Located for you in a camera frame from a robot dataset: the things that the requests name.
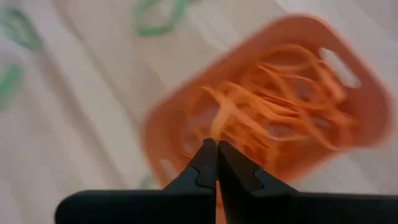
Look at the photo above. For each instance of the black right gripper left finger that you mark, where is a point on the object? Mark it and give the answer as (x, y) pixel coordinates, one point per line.
(186, 202)

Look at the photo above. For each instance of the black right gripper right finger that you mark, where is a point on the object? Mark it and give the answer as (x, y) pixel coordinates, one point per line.
(264, 205)

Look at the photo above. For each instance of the green rubber band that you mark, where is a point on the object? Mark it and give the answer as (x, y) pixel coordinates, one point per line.
(155, 30)
(11, 84)
(25, 34)
(146, 183)

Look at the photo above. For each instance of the orange plastic basket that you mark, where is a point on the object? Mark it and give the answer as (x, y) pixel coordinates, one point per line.
(174, 124)

